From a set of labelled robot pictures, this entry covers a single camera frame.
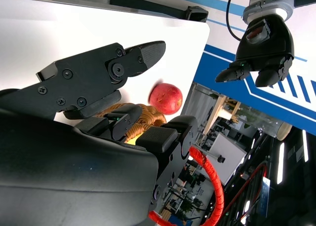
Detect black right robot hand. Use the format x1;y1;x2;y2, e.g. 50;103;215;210
0;40;198;226

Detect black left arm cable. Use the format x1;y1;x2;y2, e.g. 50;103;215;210
226;0;242;42

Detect black metal frame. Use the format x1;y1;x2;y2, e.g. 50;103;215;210
110;0;209;23

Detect wooden rack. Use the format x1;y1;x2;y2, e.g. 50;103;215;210
201;94;242;138

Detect red apple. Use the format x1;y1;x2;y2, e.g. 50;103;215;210
149;82;184;115

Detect wicker basket with red handle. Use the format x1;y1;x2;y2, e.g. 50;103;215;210
95;103;225;226

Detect white box cabinet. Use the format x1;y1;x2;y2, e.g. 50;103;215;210
210;133;248;185

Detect yellow-green pear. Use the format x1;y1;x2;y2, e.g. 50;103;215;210
124;133;144;146

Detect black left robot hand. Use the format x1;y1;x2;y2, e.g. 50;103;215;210
214;15;295;88

